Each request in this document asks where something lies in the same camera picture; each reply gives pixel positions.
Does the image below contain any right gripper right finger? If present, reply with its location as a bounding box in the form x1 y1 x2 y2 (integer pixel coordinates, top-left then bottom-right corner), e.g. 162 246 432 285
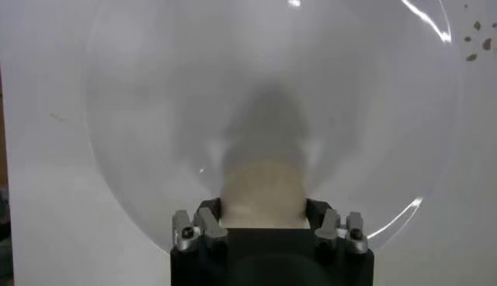
304 197 370 256

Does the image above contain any white round plate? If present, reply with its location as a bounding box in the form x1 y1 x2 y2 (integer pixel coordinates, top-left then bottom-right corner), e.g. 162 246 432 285
82 0 464 253

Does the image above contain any dark crumbs scatter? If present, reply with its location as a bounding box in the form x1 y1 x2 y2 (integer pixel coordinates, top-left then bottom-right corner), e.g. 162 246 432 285
461 2 497 63

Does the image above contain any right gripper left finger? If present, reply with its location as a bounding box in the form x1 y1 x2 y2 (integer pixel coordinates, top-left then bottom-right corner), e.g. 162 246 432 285
172 197 230 253

